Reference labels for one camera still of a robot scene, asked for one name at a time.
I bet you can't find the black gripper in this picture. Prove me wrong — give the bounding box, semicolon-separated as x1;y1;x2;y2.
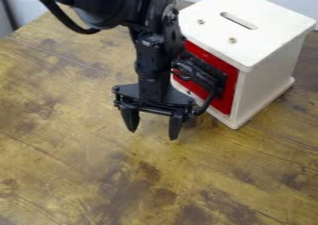
113;33;193;140

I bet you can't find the dark pole at left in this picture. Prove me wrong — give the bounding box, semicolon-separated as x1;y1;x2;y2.
1;0;18;31

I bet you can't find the red wooden drawer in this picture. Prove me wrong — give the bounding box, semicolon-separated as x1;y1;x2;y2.
172;41;239;114

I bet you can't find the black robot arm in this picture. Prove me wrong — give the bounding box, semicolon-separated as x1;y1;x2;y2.
38;0;195;139

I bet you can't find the black metal drawer handle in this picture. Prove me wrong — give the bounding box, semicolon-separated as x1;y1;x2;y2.
169;51;228;118

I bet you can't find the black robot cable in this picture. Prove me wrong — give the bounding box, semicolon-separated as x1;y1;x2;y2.
171;60;196;82

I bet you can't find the white wooden box cabinet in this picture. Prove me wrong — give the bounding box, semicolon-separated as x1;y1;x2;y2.
179;0;316;129

